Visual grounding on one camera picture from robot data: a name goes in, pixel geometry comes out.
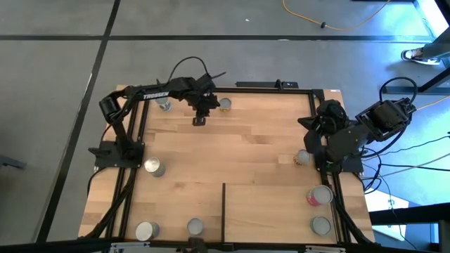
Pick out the small orange-yellow label can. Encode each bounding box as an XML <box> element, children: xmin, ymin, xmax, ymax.
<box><xmin>217</xmin><ymin>97</ymin><xmax>233</xmax><ymax>113</ymax></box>

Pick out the thick black floor cable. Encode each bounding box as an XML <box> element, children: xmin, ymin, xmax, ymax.
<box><xmin>379</xmin><ymin>162</ymin><xmax>450</xmax><ymax>173</ymax></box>

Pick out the grey floor stand foot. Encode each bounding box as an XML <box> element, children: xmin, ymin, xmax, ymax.
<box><xmin>0</xmin><ymin>154</ymin><xmax>27</xmax><ymax>170</ymax></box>

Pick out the yellow floor cable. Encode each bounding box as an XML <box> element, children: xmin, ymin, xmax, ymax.
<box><xmin>282</xmin><ymin>0</ymin><xmax>392</xmax><ymax>32</ymax></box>

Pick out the yellow black beans can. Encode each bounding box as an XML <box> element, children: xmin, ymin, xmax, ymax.
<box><xmin>292</xmin><ymin>149</ymin><xmax>312</xmax><ymax>167</ymax></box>

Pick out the black right camera cable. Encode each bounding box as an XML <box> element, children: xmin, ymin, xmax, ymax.
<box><xmin>378</xmin><ymin>76</ymin><xmax>420</xmax><ymax>106</ymax></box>

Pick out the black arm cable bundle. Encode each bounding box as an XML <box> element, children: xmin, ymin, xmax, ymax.
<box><xmin>86</xmin><ymin>167</ymin><xmax>138</xmax><ymax>240</ymax></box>
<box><xmin>330</xmin><ymin>171</ymin><xmax>373</xmax><ymax>245</ymax></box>

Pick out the black aluminium table frame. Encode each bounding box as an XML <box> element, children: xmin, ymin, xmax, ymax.
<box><xmin>82</xmin><ymin>85</ymin><xmax>373</xmax><ymax>249</ymax></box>

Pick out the black left camera cable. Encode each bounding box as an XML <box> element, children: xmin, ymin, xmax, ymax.
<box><xmin>167</xmin><ymin>56</ymin><xmax>227</xmax><ymax>84</ymax></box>

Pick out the white and teal labelled can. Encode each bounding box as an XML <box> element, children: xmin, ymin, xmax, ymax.
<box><xmin>155</xmin><ymin>97</ymin><xmax>173</xmax><ymax>112</ymax></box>

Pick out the person's shoe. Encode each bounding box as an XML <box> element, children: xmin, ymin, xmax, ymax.
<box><xmin>400</xmin><ymin>33</ymin><xmax>450</xmax><ymax>67</ymax></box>

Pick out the wide silver-topped can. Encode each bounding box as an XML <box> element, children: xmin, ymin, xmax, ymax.
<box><xmin>135</xmin><ymin>220</ymin><xmax>161</xmax><ymax>242</ymax></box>

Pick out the black camera cable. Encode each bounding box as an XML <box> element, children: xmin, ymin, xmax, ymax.
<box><xmin>378</xmin><ymin>76</ymin><xmax>420</xmax><ymax>106</ymax></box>
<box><xmin>167</xmin><ymin>56</ymin><xmax>227</xmax><ymax>84</ymax></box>

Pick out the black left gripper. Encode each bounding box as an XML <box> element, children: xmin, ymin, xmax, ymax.
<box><xmin>189</xmin><ymin>90</ymin><xmax>221</xmax><ymax>127</ymax></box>

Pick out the blue berries label can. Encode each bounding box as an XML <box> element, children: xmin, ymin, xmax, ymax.
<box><xmin>143</xmin><ymin>156</ymin><xmax>167</xmax><ymax>179</ymax></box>

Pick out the pink and teal can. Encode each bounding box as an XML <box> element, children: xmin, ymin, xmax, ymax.
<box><xmin>305</xmin><ymin>184</ymin><xmax>334</xmax><ymax>207</ymax></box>

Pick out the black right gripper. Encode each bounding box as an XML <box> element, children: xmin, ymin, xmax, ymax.
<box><xmin>297</xmin><ymin>117</ymin><xmax>338</xmax><ymax>154</ymax></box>

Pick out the beige floor cable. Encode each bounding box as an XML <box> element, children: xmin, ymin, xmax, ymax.
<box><xmin>365</xmin><ymin>153</ymin><xmax>450</xmax><ymax>179</ymax></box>

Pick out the orange patterned label can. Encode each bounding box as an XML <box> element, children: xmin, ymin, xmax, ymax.
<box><xmin>186</xmin><ymin>216</ymin><xmax>205</xmax><ymax>236</ymax></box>

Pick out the black floor stand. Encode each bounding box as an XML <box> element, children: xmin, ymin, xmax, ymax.
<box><xmin>382</xmin><ymin>66</ymin><xmax>450</xmax><ymax>96</ymax></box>

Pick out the short teal can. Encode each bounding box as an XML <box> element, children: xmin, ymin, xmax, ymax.
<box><xmin>309</xmin><ymin>215</ymin><xmax>333</xmax><ymax>237</ymax></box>

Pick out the grey metal bracket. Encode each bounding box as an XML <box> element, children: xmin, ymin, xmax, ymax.
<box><xmin>110</xmin><ymin>241</ymin><xmax>150</xmax><ymax>251</ymax></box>
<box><xmin>305</xmin><ymin>245</ymin><xmax>347</xmax><ymax>253</ymax></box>

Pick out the black rig beam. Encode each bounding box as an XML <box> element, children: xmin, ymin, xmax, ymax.
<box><xmin>0</xmin><ymin>238</ymin><xmax>117</xmax><ymax>253</ymax></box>
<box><xmin>368</xmin><ymin>202</ymin><xmax>450</xmax><ymax>226</ymax></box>

